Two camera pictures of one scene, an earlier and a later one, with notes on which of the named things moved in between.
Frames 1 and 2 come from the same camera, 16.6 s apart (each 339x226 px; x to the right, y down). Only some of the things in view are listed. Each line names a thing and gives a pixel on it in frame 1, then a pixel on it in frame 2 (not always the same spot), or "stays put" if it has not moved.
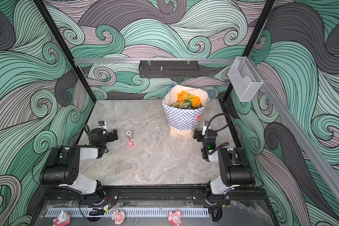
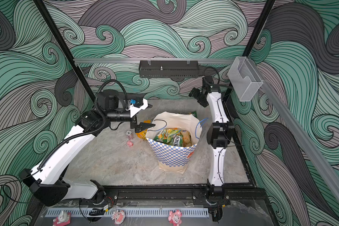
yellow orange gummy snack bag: (187, 101) → (142, 134)
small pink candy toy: (129, 142) stays put
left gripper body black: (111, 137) → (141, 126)
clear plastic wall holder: (244, 78) stays put
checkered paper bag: (184, 108) → (173, 139)
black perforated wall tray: (168, 68) stays put
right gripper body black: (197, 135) → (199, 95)
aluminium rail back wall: (155, 60) stays put
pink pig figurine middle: (118, 216) stays put
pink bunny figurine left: (63, 218) stays put
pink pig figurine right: (175, 217) stays put
